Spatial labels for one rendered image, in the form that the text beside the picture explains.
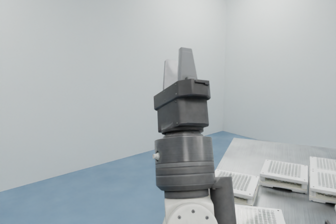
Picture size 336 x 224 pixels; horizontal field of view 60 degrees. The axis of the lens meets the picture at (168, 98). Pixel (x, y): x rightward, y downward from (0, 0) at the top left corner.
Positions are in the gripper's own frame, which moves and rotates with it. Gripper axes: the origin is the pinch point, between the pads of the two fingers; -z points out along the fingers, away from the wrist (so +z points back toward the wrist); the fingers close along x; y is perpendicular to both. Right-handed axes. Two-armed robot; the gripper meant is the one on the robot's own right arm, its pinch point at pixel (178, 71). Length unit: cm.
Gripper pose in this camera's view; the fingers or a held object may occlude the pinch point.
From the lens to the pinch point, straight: 47.7
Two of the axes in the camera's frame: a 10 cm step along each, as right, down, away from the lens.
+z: 0.5, 9.7, -2.5
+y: -9.0, -0.6, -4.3
